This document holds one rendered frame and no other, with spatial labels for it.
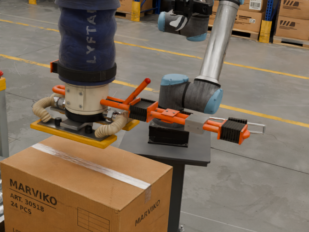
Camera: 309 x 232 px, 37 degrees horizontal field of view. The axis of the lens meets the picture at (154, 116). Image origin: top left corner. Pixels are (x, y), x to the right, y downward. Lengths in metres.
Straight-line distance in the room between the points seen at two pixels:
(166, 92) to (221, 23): 0.48
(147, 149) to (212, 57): 0.61
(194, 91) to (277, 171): 1.82
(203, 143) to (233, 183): 1.21
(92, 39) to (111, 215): 0.63
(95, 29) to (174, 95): 0.95
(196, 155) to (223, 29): 0.69
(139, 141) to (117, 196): 0.90
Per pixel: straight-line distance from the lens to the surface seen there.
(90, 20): 1.67
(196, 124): 1.64
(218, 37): 2.55
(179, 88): 2.51
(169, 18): 2.17
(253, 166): 4.14
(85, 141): 1.74
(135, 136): 2.68
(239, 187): 3.78
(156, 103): 1.73
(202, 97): 2.47
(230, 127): 1.60
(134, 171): 1.92
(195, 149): 2.58
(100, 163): 1.97
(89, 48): 1.69
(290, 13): 8.71
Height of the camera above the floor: 1.89
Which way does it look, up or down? 23 degrees down
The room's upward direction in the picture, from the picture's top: 4 degrees clockwise
